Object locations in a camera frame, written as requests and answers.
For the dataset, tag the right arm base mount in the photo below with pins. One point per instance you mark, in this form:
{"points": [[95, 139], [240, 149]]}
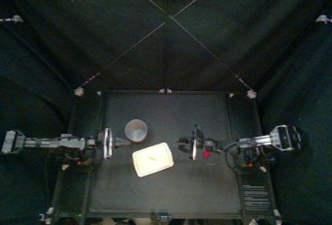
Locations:
{"points": [[250, 161]]}

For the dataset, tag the silver frame middle bracket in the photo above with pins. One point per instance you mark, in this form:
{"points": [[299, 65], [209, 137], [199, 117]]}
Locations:
{"points": [[165, 90]]}

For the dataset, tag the translucent plastic cup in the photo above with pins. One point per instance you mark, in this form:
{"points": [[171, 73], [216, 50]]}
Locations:
{"points": [[135, 131]]}

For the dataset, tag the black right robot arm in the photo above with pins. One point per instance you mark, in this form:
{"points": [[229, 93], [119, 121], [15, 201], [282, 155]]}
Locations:
{"points": [[264, 141]]}

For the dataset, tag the black table edge clamp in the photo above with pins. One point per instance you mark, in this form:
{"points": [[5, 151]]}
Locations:
{"points": [[163, 217]]}

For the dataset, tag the silver frame clamp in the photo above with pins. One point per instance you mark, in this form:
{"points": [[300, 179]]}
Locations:
{"points": [[12, 18], [323, 18]]}

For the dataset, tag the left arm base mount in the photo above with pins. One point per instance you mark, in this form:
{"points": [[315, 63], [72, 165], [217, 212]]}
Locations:
{"points": [[78, 161]]}

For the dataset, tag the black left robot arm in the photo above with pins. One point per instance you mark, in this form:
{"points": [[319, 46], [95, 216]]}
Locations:
{"points": [[47, 143]]}

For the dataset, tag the small red chip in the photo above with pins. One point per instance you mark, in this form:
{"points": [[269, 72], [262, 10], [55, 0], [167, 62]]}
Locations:
{"points": [[206, 154]]}

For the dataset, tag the pale pink square plate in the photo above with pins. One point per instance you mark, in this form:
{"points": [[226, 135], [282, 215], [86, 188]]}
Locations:
{"points": [[153, 159]]}

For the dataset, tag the silver frame corner bracket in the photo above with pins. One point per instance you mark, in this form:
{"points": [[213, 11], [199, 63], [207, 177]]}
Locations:
{"points": [[250, 93], [78, 91]]}

